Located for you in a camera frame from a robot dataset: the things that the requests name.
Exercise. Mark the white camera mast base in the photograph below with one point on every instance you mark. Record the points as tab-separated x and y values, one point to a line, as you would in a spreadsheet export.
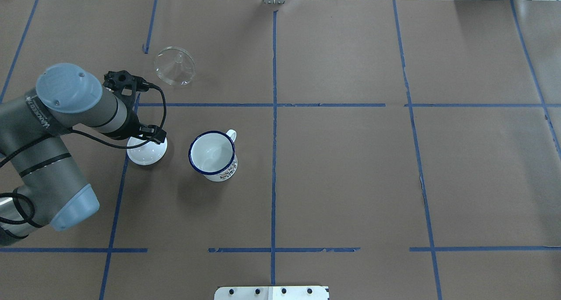
272	293

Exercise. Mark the white enamel cup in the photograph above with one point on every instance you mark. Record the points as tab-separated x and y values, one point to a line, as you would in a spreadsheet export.
213	154

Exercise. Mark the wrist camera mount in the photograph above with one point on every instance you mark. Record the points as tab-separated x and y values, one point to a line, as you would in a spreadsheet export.
125	85

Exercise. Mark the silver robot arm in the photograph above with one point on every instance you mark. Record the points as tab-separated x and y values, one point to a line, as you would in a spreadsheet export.
54	191

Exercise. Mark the white enamel cup lid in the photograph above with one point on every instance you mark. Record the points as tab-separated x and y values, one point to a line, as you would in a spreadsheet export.
148	154

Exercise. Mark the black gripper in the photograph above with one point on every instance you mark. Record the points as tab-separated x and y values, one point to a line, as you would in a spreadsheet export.
131	126

